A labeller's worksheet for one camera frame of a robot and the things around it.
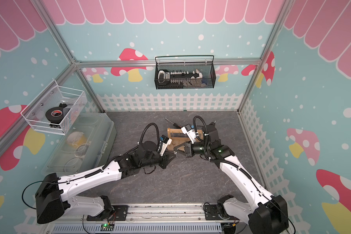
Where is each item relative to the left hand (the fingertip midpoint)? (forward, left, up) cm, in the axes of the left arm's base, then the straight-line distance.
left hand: (174, 158), depth 75 cm
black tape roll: (+14, +59, +16) cm, 62 cm away
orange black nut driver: (+37, +1, -17) cm, 40 cm away
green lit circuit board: (-28, +33, -20) cm, 48 cm away
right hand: (+1, -1, +7) cm, 7 cm away
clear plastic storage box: (+9, +51, -4) cm, 52 cm away
